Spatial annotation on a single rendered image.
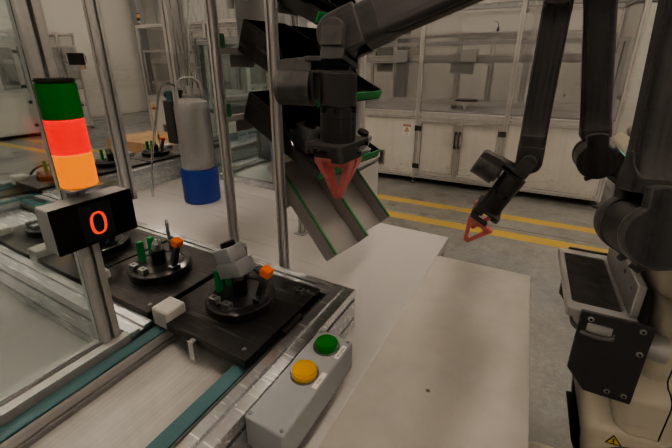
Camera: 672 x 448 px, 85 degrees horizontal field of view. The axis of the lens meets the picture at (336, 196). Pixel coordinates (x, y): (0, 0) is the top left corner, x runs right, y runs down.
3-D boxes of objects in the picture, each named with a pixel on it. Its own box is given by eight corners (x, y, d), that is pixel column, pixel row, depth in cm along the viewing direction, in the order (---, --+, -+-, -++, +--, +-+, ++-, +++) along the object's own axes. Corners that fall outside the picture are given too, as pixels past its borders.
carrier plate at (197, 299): (320, 296, 81) (320, 288, 81) (245, 370, 62) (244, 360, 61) (239, 268, 92) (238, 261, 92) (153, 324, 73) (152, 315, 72)
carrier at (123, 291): (235, 267, 93) (230, 221, 89) (148, 321, 73) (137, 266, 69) (171, 245, 104) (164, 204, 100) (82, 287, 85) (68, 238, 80)
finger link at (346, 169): (313, 198, 62) (312, 144, 59) (334, 187, 68) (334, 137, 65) (348, 206, 59) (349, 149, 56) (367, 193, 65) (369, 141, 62)
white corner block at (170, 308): (188, 318, 74) (185, 301, 73) (168, 332, 71) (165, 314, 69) (172, 311, 77) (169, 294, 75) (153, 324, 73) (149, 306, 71)
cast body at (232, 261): (256, 268, 74) (245, 235, 74) (241, 277, 71) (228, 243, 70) (230, 272, 79) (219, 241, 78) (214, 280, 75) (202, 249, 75)
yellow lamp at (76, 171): (105, 182, 57) (99, 151, 56) (71, 191, 53) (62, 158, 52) (87, 177, 60) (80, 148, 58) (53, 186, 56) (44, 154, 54)
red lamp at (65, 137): (98, 150, 56) (91, 118, 54) (62, 157, 52) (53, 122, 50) (80, 147, 58) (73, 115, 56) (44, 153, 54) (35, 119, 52)
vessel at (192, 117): (222, 165, 164) (213, 75, 151) (197, 173, 152) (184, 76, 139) (200, 161, 170) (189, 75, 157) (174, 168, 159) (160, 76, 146)
